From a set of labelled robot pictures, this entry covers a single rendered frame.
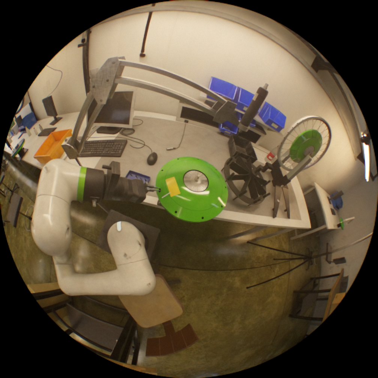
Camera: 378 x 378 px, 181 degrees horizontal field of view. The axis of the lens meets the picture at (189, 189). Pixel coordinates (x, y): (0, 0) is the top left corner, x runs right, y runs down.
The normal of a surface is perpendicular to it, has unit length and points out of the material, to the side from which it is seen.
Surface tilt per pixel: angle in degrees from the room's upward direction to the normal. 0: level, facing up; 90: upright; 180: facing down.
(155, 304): 0
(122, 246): 2
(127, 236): 11
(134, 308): 0
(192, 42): 90
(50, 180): 29
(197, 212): 23
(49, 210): 41
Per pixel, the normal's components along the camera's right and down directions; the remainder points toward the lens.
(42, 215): 0.56, -0.62
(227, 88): -0.14, 0.84
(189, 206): 0.13, -0.16
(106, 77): 0.09, 0.88
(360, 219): -0.97, -0.22
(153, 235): 0.22, -0.48
